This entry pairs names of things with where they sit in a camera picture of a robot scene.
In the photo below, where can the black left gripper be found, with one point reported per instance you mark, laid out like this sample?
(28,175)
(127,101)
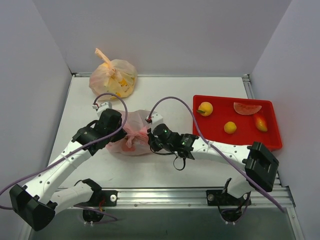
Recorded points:
(122,133)

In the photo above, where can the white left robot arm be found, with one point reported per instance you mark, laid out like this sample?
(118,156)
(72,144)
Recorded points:
(38,201)

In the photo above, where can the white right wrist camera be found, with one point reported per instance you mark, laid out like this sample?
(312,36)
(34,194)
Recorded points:
(154,120)

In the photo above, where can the small yellow lemon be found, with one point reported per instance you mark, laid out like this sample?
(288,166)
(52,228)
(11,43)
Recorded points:
(230,127)

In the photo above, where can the red plastic tray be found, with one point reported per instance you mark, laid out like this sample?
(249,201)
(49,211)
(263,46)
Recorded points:
(212,126)

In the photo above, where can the aluminium front rail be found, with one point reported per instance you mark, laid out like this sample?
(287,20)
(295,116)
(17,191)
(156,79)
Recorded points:
(157,198)

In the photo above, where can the watermelon slice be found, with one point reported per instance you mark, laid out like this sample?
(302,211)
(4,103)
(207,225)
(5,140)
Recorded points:
(246,109)

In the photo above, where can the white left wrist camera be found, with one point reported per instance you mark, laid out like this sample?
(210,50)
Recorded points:
(100,107)

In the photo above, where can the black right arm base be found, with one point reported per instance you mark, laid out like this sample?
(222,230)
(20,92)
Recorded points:
(231,209)

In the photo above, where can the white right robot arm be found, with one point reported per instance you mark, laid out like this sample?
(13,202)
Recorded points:
(256,165)

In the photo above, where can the pink plastic bag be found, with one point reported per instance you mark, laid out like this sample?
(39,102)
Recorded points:
(135,143)

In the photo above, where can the red yellow mango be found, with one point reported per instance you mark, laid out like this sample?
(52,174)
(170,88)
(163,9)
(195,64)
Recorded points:
(260,122)

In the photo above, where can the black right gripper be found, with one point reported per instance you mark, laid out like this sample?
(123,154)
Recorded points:
(151,139)

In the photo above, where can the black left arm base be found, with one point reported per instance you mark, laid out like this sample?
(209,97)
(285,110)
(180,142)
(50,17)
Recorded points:
(93,211)

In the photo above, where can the orange plastic bag with fruit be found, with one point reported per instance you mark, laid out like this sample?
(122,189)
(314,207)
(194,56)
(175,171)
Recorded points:
(115,76)

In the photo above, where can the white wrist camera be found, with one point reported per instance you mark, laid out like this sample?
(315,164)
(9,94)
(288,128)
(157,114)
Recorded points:
(154,120)
(100,107)

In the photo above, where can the orange fruit with leaf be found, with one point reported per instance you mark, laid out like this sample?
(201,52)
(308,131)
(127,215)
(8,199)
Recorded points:
(205,109)

